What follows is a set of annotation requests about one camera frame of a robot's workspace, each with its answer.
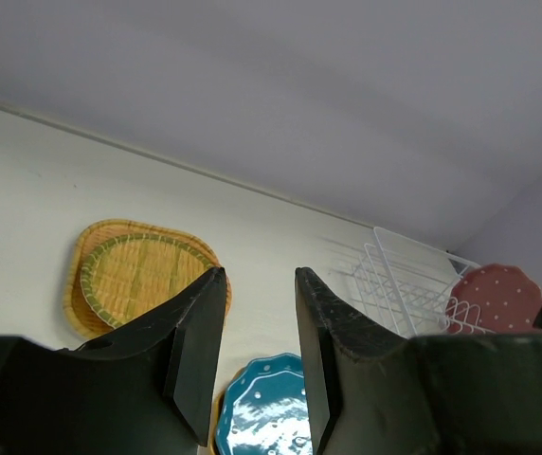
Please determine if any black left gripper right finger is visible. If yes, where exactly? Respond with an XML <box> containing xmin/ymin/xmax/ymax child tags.
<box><xmin>295</xmin><ymin>267</ymin><xmax>542</xmax><ymax>454</ymax></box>

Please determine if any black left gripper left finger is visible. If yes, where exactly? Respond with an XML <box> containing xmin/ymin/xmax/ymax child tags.
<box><xmin>0</xmin><ymin>267</ymin><xmax>226</xmax><ymax>454</ymax></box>

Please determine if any blue polka dot plate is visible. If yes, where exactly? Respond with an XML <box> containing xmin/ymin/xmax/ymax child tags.
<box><xmin>214</xmin><ymin>353</ymin><xmax>314</xmax><ymax>455</ymax></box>

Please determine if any round green-rimmed bamboo tray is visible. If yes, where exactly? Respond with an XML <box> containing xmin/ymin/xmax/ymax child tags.
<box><xmin>80</xmin><ymin>232</ymin><xmax>220</xmax><ymax>329</ymax></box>

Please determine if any square woven bamboo tray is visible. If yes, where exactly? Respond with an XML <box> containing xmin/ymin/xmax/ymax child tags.
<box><xmin>60</xmin><ymin>217</ymin><xmax>232</xmax><ymax>340</ymax></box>

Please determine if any pink polka dot plate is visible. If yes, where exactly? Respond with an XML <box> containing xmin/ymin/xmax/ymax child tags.
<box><xmin>445</xmin><ymin>264</ymin><xmax>542</xmax><ymax>335</ymax></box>

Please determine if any white wire dish rack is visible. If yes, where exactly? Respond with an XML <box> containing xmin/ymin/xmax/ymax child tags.
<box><xmin>333</xmin><ymin>227</ymin><xmax>485</xmax><ymax>337</ymax></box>

